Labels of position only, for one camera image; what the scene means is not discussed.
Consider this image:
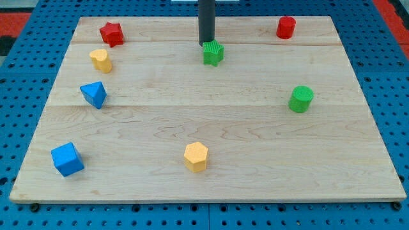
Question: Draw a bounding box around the wooden board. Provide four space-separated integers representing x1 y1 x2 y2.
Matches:
10 16 406 204

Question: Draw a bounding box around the yellow heart block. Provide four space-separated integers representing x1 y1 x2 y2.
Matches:
89 49 112 73

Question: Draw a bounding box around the yellow hexagon block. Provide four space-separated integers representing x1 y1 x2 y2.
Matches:
184 142 208 173

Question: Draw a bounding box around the green star block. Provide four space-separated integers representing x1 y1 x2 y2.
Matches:
203 40 224 67

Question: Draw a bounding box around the green cylinder block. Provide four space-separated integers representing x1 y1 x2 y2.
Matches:
288 86 314 113

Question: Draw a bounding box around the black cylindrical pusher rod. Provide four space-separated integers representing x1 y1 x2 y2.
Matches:
198 0 215 46

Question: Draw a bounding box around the blue triangle block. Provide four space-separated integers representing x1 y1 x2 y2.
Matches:
80 81 107 109

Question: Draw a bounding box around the red cylinder block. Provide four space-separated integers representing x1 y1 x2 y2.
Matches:
276 16 297 39

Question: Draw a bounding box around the red star block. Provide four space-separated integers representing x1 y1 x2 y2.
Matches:
99 22 124 47

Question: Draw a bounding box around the blue cube block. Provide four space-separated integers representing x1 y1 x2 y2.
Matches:
50 142 84 177

